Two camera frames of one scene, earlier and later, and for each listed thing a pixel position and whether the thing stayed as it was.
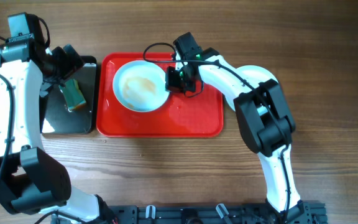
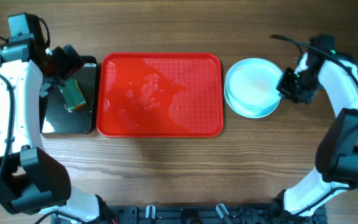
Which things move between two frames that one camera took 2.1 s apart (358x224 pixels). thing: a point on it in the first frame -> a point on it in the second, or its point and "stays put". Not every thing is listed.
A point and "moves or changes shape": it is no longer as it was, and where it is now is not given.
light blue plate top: x=140 y=86 moves or changes shape
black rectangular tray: x=56 y=116 stays put
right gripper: x=171 y=84 -> x=283 y=89
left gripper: x=69 y=68 stays put
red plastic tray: x=179 y=116 stays put
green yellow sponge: x=72 y=94 stays put
